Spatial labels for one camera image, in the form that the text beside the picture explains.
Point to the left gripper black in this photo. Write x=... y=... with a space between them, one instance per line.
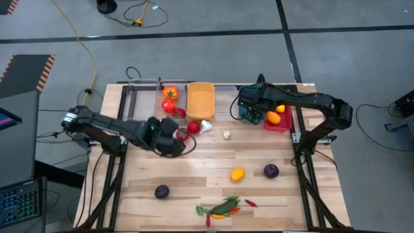
x=161 y=139

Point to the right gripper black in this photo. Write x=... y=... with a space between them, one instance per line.
x=254 y=97

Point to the red toy tomato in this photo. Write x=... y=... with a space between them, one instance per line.
x=193 y=127
x=179 y=113
x=183 y=135

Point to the orange fruit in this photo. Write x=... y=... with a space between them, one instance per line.
x=273 y=117

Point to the yellow lemon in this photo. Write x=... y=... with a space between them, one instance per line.
x=280 y=108

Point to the red bell pepper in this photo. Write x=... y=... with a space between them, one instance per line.
x=168 y=105

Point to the white garlic bulb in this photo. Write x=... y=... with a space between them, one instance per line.
x=205 y=126

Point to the small beige garlic piece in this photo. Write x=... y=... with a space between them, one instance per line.
x=226 y=133

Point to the orange bell pepper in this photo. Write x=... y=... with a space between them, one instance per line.
x=170 y=93

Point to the dark purple round vegetable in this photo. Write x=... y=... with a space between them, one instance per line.
x=271 y=171
x=161 y=191

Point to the yellow-orange lemon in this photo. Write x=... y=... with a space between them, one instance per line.
x=237 y=174

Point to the small green bell pepper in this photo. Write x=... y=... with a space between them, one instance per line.
x=199 y=210

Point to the thick green chili pepper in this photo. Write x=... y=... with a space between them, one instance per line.
x=207 y=212

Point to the dark green cucumber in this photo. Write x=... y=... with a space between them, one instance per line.
x=224 y=207

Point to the red chili pepper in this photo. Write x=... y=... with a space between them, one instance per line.
x=251 y=203
x=208 y=220

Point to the orange chili pepper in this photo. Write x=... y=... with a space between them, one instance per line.
x=233 y=211

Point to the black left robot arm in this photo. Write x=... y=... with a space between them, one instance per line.
x=103 y=124

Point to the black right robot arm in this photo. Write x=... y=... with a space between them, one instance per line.
x=310 y=100

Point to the black clamp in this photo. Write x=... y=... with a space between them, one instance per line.
x=261 y=79

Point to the teal plastic basket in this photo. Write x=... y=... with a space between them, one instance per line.
x=262 y=120

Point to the frosted plastic bin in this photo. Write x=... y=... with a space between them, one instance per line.
x=223 y=103

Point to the clear plastic bin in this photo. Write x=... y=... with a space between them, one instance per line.
x=142 y=103
x=182 y=97

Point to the red plastic basket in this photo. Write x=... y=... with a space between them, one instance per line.
x=284 y=124

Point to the yellow plastic basket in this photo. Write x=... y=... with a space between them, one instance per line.
x=200 y=103

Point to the black round stand base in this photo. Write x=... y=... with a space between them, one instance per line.
x=106 y=6

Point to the black equipment box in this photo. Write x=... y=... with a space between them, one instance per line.
x=406 y=103

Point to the black hazard-striped mat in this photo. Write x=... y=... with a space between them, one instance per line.
x=22 y=74
x=4 y=4

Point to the backlit keyboard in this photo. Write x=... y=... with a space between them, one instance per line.
x=19 y=204

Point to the black aluminium table frame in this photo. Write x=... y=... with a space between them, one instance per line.
x=123 y=94

